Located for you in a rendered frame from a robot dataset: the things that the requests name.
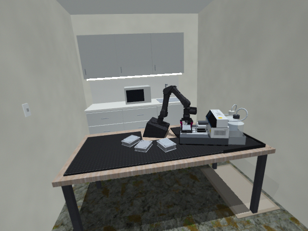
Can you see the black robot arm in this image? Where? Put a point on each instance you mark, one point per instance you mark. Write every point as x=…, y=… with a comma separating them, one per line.
x=185, y=102

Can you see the white well plate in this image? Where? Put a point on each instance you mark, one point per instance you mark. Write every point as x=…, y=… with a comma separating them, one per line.
x=186, y=127
x=130, y=138
x=166, y=141

